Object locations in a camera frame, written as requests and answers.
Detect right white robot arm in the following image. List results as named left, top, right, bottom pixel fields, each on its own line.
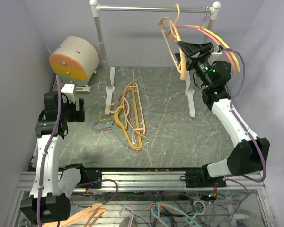
left=175, top=41, right=270, bottom=187

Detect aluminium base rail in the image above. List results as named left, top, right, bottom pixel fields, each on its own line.
left=16, top=171, right=265, bottom=192

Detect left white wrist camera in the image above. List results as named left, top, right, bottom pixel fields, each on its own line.
left=61, top=84, right=76, bottom=103

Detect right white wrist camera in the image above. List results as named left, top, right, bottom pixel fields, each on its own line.
left=211, top=45, right=222, bottom=58

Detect pink blue hanger under table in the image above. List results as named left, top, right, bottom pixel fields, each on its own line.
left=118, top=206, right=134, bottom=227

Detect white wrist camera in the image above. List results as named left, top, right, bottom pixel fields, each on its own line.
left=61, top=84, right=76, bottom=103
left=211, top=45, right=222, bottom=58

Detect yellow plastic hanger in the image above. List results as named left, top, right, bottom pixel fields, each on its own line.
left=198, top=7, right=241, bottom=73

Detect pink plastic hanger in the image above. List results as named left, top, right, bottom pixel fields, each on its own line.
left=177, top=6, right=237, bottom=74

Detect white clothes rack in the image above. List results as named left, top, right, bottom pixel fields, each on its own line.
left=89, top=0, right=221, bottom=116

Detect teal hanger under table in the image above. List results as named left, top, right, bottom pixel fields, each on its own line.
left=144, top=201, right=206, bottom=227

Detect wooden hanger under table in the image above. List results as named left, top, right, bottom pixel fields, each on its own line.
left=41, top=202, right=109, bottom=227

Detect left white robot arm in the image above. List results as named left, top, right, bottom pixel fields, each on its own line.
left=20, top=89, right=87, bottom=227

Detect beige drum with orange face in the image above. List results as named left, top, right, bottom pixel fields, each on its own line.
left=49, top=36, right=99, bottom=86

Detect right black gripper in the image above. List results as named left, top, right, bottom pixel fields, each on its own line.
left=174, top=42, right=213, bottom=88

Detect red wire hanger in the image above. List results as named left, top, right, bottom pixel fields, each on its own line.
left=92, top=96, right=140, bottom=158

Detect blue wire hanger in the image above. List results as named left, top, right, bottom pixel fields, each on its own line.
left=92, top=96, right=140, bottom=158

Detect beige plastic hanger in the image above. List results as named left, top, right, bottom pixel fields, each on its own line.
left=158, top=3, right=186, bottom=81
left=107, top=79, right=147, bottom=139

